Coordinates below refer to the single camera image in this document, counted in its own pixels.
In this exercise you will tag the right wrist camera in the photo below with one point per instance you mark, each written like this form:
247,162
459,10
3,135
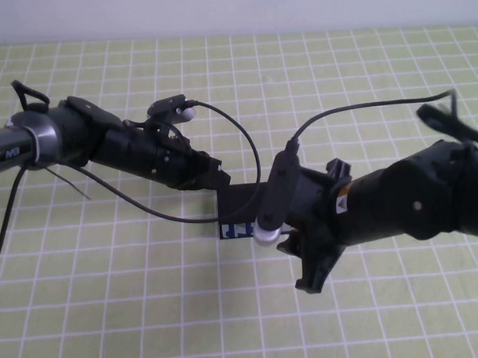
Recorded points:
275,197

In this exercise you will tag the green grid tablecloth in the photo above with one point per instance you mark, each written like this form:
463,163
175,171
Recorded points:
149,308

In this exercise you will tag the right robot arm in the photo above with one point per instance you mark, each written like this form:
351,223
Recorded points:
420,196

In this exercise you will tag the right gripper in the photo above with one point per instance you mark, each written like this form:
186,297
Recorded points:
314,211

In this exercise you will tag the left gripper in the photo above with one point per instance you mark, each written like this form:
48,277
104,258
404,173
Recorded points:
152,158

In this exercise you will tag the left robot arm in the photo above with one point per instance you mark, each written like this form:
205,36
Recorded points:
18,151

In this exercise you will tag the black printed glasses case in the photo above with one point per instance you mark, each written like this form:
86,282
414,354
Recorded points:
234,204

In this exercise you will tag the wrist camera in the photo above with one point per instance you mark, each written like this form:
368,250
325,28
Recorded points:
169,104
275,197

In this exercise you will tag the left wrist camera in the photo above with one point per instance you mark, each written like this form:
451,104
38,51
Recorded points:
169,104

